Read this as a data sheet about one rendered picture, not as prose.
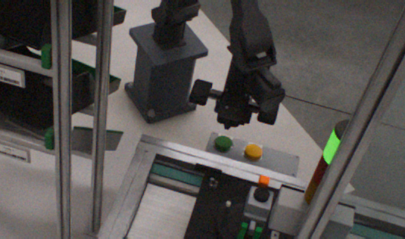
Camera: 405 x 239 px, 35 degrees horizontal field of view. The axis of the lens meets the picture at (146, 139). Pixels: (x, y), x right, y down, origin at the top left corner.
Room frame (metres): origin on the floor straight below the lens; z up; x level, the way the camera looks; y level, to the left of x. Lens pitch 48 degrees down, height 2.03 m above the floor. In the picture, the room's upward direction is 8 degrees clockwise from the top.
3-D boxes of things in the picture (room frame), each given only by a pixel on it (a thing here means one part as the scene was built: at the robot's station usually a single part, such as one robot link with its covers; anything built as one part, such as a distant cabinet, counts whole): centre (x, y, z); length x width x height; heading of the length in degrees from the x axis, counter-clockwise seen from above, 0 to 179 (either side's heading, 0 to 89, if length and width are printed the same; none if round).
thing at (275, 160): (0.97, -0.24, 0.93); 0.21 x 0.07 x 0.06; 78
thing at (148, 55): (1.21, -0.02, 0.96); 0.15 x 0.15 x 0.20; 32
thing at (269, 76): (0.95, -0.20, 1.23); 0.12 x 0.08 x 0.11; 34
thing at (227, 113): (0.93, -0.17, 1.13); 0.07 x 0.07 x 0.06; 78
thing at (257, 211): (0.74, -0.23, 1.06); 0.08 x 0.04 x 0.07; 169
